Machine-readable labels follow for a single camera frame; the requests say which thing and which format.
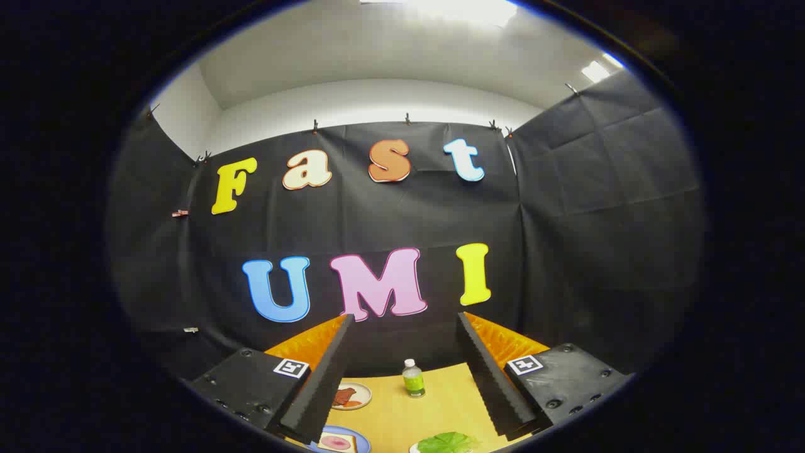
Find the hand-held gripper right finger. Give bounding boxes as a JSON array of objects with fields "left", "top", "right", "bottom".
[{"left": 457, "top": 311, "right": 633, "bottom": 441}]

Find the row of black cloth clips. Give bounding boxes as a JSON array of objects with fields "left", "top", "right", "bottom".
[{"left": 145, "top": 82, "right": 582, "bottom": 165}]

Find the green lettuce leaf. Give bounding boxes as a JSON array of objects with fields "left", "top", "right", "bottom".
[{"left": 417, "top": 432, "right": 480, "bottom": 453}]

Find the small ceiling light panel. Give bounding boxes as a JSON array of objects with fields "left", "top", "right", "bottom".
[{"left": 580, "top": 60, "right": 612, "bottom": 84}]

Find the white square plate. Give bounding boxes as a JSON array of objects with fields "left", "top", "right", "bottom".
[{"left": 409, "top": 442, "right": 480, "bottom": 453}]

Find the green label plastic bottle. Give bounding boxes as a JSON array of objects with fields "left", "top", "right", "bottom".
[{"left": 402, "top": 359, "right": 426, "bottom": 398}]

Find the large ceiling light panel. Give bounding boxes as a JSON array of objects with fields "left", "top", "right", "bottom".
[{"left": 402, "top": 0, "right": 519, "bottom": 27}]

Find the blue plate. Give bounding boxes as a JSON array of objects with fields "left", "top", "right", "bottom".
[{"left": 308, "top": 425, "right": 372, "bottom": 453}]

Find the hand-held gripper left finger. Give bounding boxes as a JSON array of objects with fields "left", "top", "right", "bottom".
[{"left": 187, "top": 313, "right": 356, "bottom": 445}]

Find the black backdrop cloth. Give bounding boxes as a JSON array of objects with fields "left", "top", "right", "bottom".
[{"left": 106, "top": 68, "right": 706, "bottom": 381}]

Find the white bread slice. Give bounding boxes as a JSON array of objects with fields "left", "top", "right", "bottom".
[{"left": 316, "top": 432, "right": 358, "bottom": 453}]

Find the small round beige plate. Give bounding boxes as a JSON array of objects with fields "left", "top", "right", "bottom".
[{"left": 331, "top": 382, "right": 372, "bottom": 411}]

